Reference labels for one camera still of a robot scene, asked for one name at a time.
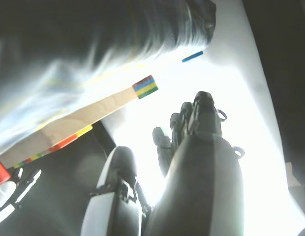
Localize wooden strip with coloured stripes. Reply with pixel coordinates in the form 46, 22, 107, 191
0, 75, 159, 170

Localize white and black left hand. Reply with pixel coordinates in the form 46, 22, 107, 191
81, 90, 246, 236

